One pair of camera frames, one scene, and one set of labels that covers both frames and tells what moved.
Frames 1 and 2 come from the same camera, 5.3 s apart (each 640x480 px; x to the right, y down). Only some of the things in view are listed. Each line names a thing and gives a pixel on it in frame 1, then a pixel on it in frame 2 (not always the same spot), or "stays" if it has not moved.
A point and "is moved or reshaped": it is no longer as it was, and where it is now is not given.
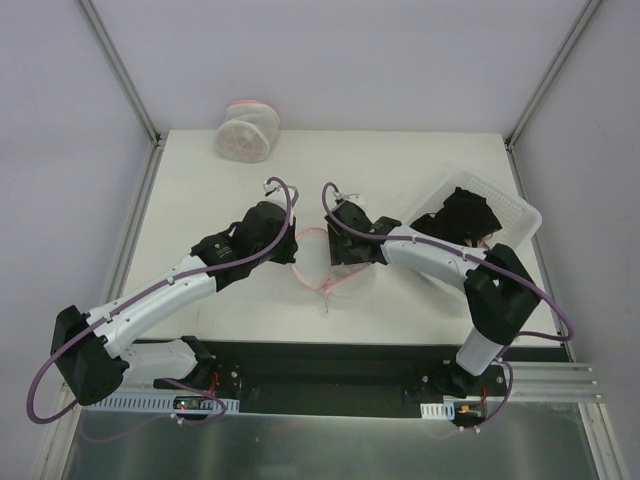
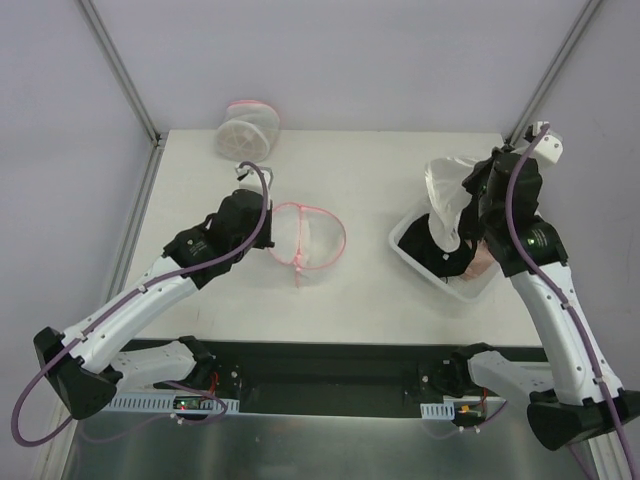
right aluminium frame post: (586, 11) stays
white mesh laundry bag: (313, 262) is moved or reshaped
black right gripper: (341, 248) -> (470, 220)
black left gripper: (288, 245) -> (265, 226)
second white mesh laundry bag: (249, 130) stays
